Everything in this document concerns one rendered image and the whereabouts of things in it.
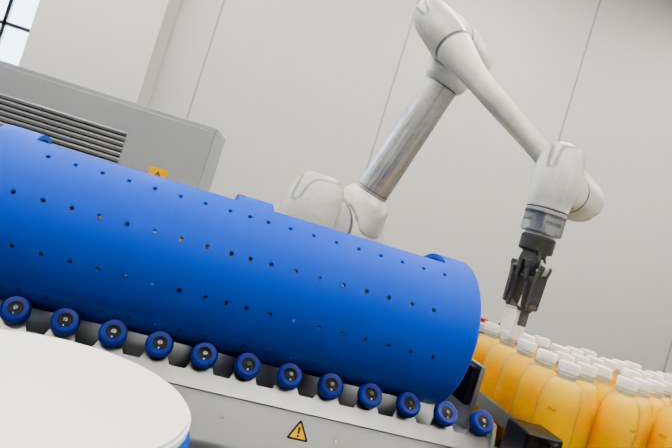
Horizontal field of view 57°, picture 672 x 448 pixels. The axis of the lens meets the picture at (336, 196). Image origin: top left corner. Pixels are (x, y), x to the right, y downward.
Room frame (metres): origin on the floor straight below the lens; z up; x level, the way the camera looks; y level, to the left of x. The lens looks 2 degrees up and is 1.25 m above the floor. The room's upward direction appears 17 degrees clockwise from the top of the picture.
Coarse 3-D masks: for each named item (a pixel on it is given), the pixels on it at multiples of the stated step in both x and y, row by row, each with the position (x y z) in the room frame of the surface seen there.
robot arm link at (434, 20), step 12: (432, 0) 1.64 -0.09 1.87; (420, 12) 1.64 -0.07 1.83; (432, 12) 1.60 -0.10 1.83; (444, 12) 1.60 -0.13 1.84; (456, 12) 1.65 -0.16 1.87; (420, 24) 1.63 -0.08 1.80; (432, 24) 1.59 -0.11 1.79; (444, 24) 1.57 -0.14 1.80; (456, 24) 1.58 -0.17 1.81; (468, 24) 1.66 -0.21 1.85; (420, 36) 1.65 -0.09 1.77; (432, 36) 1.59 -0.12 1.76; (444, 36) 1.57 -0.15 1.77; (432, 48) 1.60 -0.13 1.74
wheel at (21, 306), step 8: (16, 296) 0.97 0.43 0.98; (8, 304) 0.96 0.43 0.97; (16, 304) 0.97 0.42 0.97; (24, 304) 0.97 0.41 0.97; (0, 312) 0.96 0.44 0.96; (8, 312) 0.96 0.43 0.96; (16, 312) 0.96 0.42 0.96; (24, 312) 0.97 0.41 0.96; (8, 320) 0.95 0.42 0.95; (16, 320) 0.96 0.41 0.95; (24, 320) 0.97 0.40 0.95
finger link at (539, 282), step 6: (540, 270) 1.30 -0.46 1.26; (540, 276) 1.31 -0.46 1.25; (546, 276) 1.31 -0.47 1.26; (534, 282) 1.31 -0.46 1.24; (540, 282) 1.31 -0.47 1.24; (546, 282) 1.31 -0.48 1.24; (534, 288) 1.31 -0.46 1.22; (540, 288) 1.31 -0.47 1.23; (534, 294) 1.31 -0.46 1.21; (540, 294) 1.31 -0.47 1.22; (528, 300) 1.31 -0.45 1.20; (534, 300) 1.31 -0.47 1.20; (540, 300) 1.31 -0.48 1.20; (528, 306) 1.31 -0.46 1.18
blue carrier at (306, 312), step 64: (0, 128) 0.99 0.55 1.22; (0, 192) 0.92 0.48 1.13; (64, 192) 0.95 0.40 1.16; (128, 192) 0.99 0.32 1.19; (192, 192) 1.05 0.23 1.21; (0, 256) 0.93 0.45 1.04; (64, 256) 0.95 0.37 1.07; (128, 256) 0.96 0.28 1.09; (192, 256) 0.99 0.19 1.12; (256, 256) 1.02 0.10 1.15; (320, 256) 1.05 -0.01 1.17; (384, 256) 1.11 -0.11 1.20; (128, 320) 1.01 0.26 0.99; (192, 320) 1.01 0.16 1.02; (256, 320) 1.02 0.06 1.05; (320, 320) 1.04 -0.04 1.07; (384, 320) 1.06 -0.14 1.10; (448, 320) 1.09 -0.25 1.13; (384, 384) 1.12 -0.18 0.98; (448, 384) 1.11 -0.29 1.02
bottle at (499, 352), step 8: (496, 344) 1.36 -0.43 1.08; (504, 344) 1.35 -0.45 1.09; (512, 344) 1.34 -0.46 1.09; (488, 352) 1.37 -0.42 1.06; (496, 352) 1.34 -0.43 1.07; (504, 352) 1.34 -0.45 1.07; (512, 352) 1.34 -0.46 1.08; (488, 360) 1.35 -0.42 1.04; (496, 360) 1.34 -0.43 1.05; (504, 360) 1.33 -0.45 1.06; (488, 368) 1.34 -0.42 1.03; (496, 368) 1.33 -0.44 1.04; (488, 376) 1.34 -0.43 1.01; (496, 376) 1.33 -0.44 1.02; (488, 384) 1.34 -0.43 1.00; (496, 384) 1.33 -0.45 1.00; (488, 392) 1.33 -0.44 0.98
